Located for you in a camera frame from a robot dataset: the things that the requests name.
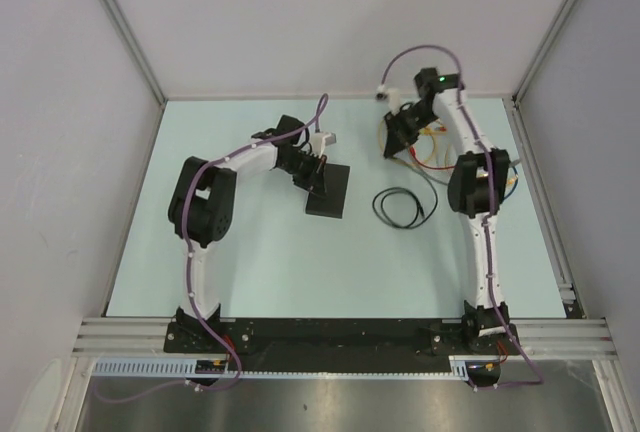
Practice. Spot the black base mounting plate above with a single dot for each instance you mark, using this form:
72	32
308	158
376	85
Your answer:
315	340

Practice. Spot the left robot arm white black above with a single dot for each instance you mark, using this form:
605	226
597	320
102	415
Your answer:
202	205

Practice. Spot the left aluminium corner post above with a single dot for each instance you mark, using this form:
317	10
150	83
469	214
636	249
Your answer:
132	46

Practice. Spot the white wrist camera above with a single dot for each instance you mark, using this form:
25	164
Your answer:
391	96
319	141

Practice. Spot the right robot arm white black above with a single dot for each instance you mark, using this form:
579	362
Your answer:
475	191

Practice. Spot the black network switch box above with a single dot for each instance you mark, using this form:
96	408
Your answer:
332	204

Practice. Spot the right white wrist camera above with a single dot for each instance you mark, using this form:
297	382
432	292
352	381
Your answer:
391	96

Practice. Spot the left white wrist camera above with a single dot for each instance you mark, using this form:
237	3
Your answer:
319	141

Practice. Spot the right aluminium corner post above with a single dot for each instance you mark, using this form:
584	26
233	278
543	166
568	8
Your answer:
549	38

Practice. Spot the right aluminium side rail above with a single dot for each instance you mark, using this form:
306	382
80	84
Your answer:
555	248

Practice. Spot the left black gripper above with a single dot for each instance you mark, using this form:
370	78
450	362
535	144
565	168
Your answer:
314	181

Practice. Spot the aluminium front rail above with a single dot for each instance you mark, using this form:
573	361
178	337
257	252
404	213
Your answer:
539	338

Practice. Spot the aluminium corner post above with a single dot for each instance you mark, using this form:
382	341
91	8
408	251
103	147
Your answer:
132	46
549	38

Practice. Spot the slotted cable duct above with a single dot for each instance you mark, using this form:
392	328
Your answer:
440	368

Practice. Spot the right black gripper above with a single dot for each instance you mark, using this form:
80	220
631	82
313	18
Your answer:
398	138

